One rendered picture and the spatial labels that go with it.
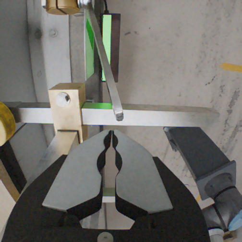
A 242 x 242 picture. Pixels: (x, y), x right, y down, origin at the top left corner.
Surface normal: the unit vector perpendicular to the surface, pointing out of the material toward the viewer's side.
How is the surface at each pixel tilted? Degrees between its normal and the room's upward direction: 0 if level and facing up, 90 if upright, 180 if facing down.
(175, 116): 0
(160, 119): 0
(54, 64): 0
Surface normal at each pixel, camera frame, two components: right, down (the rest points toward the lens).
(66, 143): 0.04, -0.89
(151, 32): 0.03, 0.46
